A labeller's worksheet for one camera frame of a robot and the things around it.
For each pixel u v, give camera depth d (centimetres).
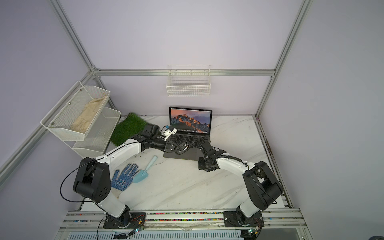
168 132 78
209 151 71
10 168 50
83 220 75
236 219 66
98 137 93
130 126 111
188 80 106
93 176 51
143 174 90
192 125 104
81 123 75
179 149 80
